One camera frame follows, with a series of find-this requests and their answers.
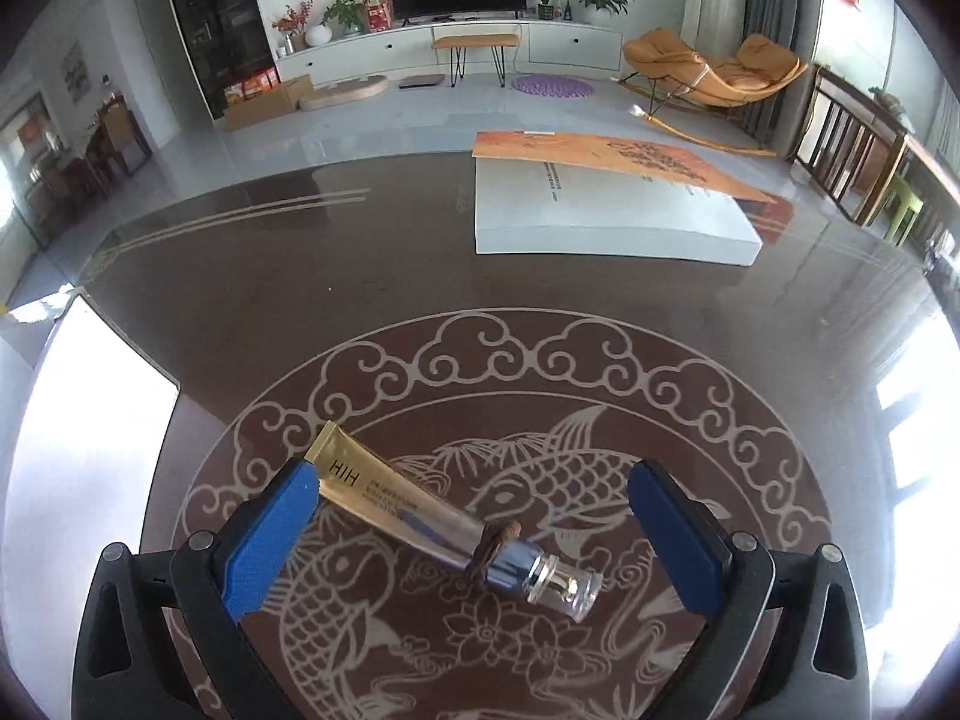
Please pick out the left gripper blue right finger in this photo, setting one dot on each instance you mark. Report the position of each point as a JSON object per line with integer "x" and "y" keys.
{"x": 726, "y": 578}

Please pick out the red flower vase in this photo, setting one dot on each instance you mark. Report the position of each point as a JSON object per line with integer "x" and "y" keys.
{"x": 293, "y": 24}

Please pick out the gold cosmetic tube clear cap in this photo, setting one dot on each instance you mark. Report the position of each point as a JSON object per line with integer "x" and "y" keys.
{"x": 493, "y": 553}

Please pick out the large white cardboard box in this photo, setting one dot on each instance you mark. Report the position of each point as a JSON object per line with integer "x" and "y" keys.
{"x": 84, "y": 457}

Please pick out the white tv cabinet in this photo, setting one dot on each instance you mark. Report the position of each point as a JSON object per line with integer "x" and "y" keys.
{"x": 504, "y": 47}

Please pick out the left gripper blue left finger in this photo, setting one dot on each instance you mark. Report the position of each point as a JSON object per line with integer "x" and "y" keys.
{"x": 220, "y": 577}

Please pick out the white flat box lid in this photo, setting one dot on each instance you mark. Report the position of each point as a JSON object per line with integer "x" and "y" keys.
{"x": 569, "y": 194}

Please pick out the dark wooden chair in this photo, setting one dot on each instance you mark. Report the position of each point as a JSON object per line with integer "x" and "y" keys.
{"x": 849, "y": 146}

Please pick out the black glass display cabinet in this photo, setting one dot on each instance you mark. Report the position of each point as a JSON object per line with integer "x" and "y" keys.
{"x": 226, "y": 45}

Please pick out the green potted plant left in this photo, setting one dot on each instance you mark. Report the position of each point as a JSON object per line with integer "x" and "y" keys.
{"x": 348, "y": 17}

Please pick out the brown cardboard carton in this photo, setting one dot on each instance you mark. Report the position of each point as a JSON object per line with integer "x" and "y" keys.
{"x": 281, "y": 100}

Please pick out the purple round floor mat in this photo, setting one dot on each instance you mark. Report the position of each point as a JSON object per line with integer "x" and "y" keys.
{"x": 552, "y": 86}

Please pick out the orange rocking lounge chair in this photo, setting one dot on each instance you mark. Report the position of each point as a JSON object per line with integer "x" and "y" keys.
{"x": 669, "y": 73}

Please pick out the dining table with chairs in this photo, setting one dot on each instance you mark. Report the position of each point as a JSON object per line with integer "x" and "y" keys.
{"x": 62, "y": 180}

